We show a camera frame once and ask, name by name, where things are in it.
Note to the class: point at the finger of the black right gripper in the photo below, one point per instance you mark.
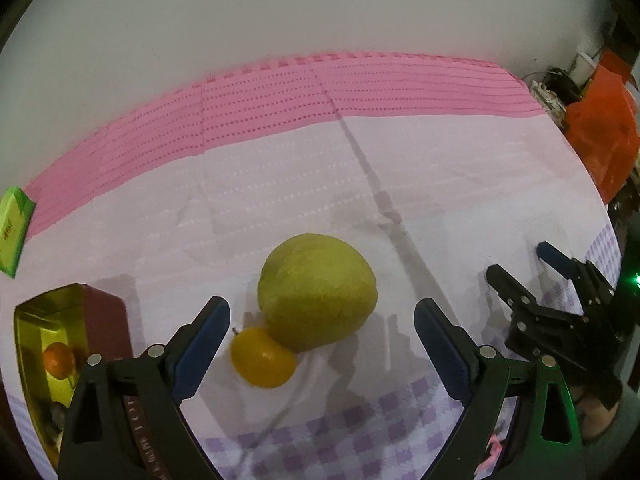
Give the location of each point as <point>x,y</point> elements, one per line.
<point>523,304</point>
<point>591,285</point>

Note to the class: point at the black scissors pink tie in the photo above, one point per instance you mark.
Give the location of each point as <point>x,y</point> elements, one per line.
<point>492,452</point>

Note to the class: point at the yellow orange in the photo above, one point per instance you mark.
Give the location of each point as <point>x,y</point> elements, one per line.
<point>260,360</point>

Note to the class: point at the orange plastic bag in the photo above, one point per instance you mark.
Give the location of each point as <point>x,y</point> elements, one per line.
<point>602,130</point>

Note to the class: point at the large green pomelo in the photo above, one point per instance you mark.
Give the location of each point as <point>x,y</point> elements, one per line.
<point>314,290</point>

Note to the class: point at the gold red toffee tin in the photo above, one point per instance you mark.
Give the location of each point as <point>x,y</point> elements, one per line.
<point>55,333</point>

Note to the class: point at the operator right hand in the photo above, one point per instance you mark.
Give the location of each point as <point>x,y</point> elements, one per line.
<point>594,417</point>

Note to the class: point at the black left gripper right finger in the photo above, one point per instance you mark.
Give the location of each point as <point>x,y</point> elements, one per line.
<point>543,440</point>

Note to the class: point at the green tissue pack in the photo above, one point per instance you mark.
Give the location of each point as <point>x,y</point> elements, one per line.
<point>16,212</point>

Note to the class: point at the pink purple checked tablecloth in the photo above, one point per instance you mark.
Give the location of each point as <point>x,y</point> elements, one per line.
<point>322,197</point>

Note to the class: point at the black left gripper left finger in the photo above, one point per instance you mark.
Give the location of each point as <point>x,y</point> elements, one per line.
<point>125,421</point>

